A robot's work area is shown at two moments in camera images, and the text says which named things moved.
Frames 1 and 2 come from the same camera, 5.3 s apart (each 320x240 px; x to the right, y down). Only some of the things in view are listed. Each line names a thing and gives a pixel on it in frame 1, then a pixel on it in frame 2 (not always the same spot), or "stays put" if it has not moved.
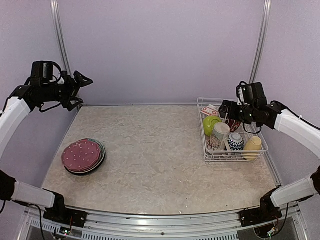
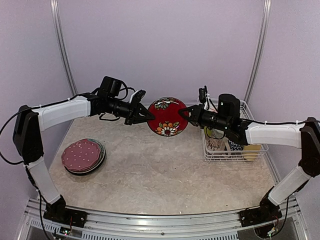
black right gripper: [232, 114] to [195, 116]
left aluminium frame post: [55, 14] stays put
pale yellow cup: [252, 148] stays put
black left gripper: [73, 88] to [142, 109]
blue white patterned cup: [236, 141] stays put
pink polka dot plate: [80, 156] stays put
